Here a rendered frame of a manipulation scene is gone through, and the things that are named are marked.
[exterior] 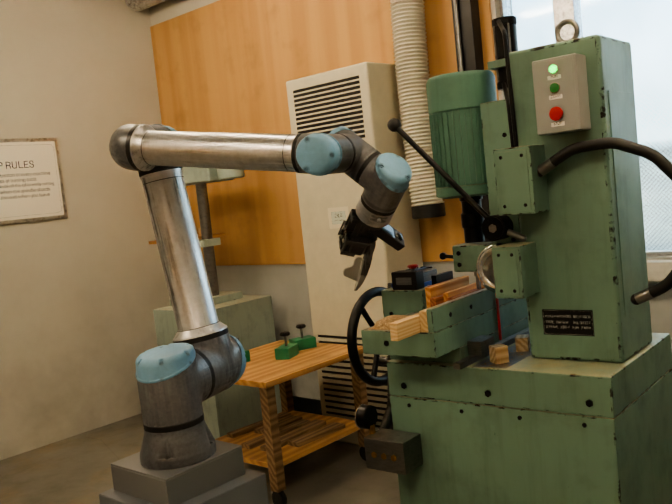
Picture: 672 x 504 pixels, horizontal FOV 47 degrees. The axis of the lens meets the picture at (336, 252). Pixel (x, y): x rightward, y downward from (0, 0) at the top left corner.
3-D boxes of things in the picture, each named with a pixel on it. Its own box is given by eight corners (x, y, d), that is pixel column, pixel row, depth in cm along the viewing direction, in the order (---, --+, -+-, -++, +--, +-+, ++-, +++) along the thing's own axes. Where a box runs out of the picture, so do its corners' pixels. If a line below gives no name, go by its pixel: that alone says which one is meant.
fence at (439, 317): (537, 289, 222) (535, 270, 221) (542, 289, 221) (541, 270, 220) (428, 332, 176) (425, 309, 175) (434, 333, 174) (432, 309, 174)
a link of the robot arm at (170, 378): (129, 426, 189) (119, 357, 187) (171, 405, 204) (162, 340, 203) (180, 428, 182) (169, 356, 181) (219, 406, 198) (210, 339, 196)
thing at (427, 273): (409, 282, 220) (407, 263, 220) (442, 282, 214) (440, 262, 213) (383, 290, 210) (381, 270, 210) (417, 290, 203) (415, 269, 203)
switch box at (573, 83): (548, 135, 173) (542, 63, 171) (591, 129, 166) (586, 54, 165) (536, 135, 168) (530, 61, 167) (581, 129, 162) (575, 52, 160)
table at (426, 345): (452, 308, 241) (450, 289, 240) (544, 309, 222) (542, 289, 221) (332, 352, 194) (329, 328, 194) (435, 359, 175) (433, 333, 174)
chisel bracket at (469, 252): (467, 274, 207) (464, 242, 206) (515, 273, 198) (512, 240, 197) (453, 278, 201) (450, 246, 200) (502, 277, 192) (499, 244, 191)
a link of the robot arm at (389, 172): (390, 144, 180) (423, 169, 177) (372, 182, 188) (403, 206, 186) (367, 158, 173) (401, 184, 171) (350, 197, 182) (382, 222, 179)
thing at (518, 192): (513, 212, 180) (508, 149, 179) (550, 210, 175) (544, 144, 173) (497, 216, 174) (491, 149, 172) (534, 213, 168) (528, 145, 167)
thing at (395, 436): (383, 457, 200) (380, 427, 199) (423, 464, 192) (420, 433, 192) (364, 468, 194) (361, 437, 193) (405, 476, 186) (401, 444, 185)
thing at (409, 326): (503, 297, 214) (501, 283, 213) (509, 297, 212) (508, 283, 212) (390, 340, 171) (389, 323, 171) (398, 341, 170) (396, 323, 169)
